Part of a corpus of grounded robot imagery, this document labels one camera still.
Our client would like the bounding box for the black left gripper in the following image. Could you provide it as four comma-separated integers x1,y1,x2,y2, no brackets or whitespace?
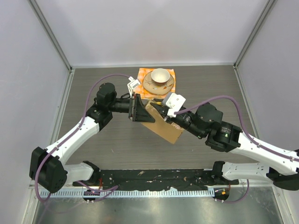
108,94,155,122

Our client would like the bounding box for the beige floral saucer plate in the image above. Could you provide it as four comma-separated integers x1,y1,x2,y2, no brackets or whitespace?
142,71,176,95

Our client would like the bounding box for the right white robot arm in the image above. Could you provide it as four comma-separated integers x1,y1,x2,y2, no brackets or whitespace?
151,97,299,191

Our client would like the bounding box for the slotted grey cable duct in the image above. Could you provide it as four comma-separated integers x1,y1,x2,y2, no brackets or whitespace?
51,187,214,198

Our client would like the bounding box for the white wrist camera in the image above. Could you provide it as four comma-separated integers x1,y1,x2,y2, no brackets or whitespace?
127,76,141,96
161,92,186,118

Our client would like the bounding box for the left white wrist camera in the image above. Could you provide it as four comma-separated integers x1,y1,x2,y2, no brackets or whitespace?
127,76,141,96

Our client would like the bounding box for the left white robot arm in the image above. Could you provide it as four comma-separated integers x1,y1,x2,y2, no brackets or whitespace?
29,80,155,194

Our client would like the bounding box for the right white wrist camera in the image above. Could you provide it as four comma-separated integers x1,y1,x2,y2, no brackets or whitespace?
161,92,186,118

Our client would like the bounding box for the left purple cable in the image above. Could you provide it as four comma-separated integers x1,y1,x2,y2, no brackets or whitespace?
34,73,135,203

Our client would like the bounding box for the brown cardboard express box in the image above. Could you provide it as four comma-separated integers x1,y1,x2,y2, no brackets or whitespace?
142,100,184,144

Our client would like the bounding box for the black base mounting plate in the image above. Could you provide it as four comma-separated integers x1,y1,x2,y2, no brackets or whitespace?
82,169,239,191

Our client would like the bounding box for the white ceramic tea cup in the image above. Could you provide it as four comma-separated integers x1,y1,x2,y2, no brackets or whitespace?
150,68,170,83

